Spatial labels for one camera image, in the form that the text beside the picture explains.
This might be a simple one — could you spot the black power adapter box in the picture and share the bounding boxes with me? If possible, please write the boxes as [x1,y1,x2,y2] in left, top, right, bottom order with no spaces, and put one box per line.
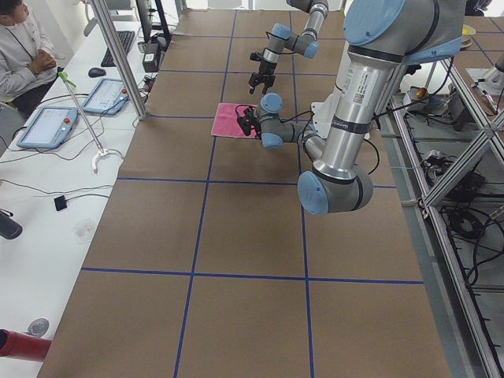
[143,43,160,73]

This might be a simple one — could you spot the aluminium table frame rail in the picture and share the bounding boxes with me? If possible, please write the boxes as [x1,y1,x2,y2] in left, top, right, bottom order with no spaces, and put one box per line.
[377,39,504,378]

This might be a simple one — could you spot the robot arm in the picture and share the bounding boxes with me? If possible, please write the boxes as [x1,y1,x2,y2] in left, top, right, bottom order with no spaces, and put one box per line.
[248,0,329,95]
[245,1,465,214]

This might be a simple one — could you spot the blue teach pendant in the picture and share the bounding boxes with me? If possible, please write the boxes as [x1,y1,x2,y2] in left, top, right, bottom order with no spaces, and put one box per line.
[17,106,79,149]
[82,78,129,116]

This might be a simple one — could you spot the aluminium frame post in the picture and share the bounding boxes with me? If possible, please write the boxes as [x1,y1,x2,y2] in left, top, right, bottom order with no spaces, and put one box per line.
[87,0,146,120]

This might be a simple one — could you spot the computer monitor stand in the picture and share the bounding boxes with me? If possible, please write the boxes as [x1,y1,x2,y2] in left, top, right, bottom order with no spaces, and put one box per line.
[135,0,172,46]

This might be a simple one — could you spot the pink towel with grey edging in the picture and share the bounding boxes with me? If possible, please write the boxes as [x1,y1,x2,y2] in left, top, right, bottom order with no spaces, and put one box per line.
[211,103,259,139]

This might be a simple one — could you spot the black cylinder object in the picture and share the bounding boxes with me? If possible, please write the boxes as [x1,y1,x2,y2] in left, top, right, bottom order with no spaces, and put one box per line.
[0,209,23,240]

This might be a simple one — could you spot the person in white sweater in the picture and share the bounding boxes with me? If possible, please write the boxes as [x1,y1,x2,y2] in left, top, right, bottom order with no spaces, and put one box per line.
[1,0,57,117]

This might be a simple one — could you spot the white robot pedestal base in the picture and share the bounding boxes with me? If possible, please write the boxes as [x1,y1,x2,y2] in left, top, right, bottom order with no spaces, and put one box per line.
[311,94,372,140]

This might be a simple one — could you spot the emergency stop button box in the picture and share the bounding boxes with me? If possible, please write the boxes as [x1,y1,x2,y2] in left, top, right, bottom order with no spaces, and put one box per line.
[402,87,430,113]

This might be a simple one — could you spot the red cylinder object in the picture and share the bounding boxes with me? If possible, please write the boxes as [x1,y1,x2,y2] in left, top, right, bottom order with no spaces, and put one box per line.
[0,329,52,362]

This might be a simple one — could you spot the far blue teach pendant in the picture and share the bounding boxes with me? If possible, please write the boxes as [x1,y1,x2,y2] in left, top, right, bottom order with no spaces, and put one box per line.
[82,78,129,116]

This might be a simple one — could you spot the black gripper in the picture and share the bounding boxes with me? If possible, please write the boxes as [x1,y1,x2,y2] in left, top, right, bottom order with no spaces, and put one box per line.
[248,59,277,95]
[248,117,261,138]

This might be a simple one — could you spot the small black square device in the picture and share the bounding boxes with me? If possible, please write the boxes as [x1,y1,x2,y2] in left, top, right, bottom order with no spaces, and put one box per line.
[54,195,68,212]

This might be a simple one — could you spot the black computer mouse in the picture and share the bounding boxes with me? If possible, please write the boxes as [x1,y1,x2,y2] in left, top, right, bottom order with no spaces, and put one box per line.
[87,67,106,78]

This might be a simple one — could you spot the reacher grabber stick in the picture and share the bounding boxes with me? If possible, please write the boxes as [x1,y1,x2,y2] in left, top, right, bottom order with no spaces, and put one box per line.
[57,71,124,174]

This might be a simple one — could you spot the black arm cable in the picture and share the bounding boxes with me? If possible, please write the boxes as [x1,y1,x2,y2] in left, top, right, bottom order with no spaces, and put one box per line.
[281,109,395,176]

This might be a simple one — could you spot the black keyboard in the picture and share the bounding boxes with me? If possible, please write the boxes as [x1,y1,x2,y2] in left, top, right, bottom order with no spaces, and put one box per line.
[100,30,136,68]

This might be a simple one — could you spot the round metal desk grommet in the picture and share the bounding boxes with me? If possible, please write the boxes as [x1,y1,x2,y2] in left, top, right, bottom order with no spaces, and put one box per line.
[27,317,50,338]

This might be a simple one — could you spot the near blue teach pendant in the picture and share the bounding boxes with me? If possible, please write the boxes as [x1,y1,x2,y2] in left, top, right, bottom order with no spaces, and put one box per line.
[17,106,79,149]

